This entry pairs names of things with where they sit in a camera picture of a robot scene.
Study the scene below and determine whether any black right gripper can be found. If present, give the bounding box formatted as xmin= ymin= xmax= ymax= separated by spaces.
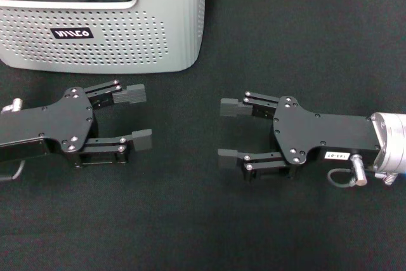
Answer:
xmin=217 ymin=90 xmax=382 ymax=183

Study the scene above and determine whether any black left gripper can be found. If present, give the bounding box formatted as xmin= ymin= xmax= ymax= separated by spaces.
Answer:
xmin=0 ymin=79 xmax=154 ymax=168

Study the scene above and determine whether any black tablecloth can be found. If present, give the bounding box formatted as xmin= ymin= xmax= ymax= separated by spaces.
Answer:
xmin=0 ymin=0 xmax=406 ymax=271

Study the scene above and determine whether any grey perforated plastic storage box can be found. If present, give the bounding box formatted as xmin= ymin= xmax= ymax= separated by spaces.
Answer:
xmin=0 ymin=0 xmax=210 ymax=74

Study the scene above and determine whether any right gripper cable with plug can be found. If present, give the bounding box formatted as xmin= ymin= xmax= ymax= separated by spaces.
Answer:
xmin=328 ymin=153 xmax=400 ymax=188

